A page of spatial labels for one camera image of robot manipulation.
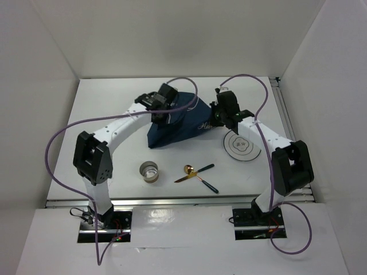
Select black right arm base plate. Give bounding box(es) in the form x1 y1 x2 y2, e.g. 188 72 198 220
228 207 284 227

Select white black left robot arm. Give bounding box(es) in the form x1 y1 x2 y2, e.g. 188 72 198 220
73 88 178 229

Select aluminium rail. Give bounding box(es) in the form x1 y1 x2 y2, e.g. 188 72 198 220
44 194 316 209
269 77 314 197

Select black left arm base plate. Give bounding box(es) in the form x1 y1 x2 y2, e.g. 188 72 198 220
80 210 132 233

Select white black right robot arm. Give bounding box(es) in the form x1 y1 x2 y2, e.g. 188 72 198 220
210 101 314 225

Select aluminium right side rail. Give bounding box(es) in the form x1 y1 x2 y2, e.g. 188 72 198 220
269 77 314 197

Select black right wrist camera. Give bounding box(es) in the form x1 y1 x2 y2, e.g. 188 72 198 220
217 91 240 116

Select gold spoon green handle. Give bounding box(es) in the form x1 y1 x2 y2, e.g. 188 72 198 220
196 175 219 194

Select blue cloth with gold script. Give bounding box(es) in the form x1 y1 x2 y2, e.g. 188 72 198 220
147 98 213 149

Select white plate black rings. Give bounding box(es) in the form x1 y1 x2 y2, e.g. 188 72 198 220
222 131 262 162

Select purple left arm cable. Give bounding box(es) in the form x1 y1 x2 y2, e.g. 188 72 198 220
45 77 199 266

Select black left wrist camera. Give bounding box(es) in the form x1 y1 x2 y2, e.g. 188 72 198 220
158 83 178 104

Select gold knife green handle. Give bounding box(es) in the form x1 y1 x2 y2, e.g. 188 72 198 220
174 164 214 183

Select aluminium front rail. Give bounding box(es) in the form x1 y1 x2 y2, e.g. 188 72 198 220
44 194 316 209

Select clear glass cup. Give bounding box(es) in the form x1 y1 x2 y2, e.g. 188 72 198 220
139 161 159 183

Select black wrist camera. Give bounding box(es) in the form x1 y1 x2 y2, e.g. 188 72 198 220
217 91 240 116
158 83 178 104

